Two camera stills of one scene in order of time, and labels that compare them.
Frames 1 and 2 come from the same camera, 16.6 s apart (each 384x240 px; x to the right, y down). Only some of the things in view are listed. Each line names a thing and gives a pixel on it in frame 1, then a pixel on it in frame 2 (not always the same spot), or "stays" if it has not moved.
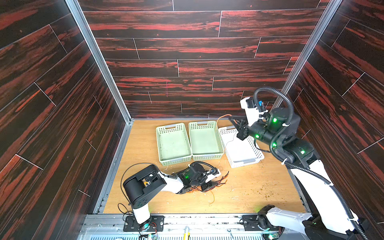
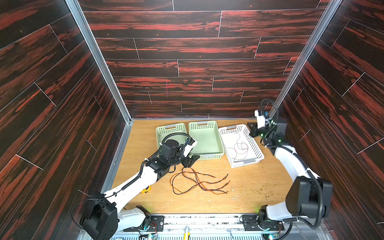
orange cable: x=224 y=115 -> x=243 y=149
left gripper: x=205 y=180 -> x=187 y=159
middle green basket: x=205 y=142 stays
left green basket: x=173 y=143 stays
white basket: x=240 y=152 stays
